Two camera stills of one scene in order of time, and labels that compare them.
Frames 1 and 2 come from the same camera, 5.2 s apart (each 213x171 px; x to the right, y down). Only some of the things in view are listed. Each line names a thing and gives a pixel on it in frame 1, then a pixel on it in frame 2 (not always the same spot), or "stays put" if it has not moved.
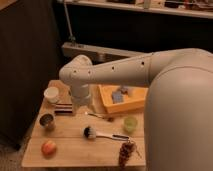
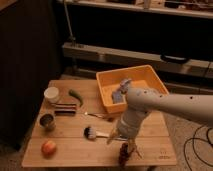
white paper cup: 51,94 stays put
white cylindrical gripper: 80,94 -> 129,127
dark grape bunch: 125,151 stays put
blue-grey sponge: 117,97 stays put
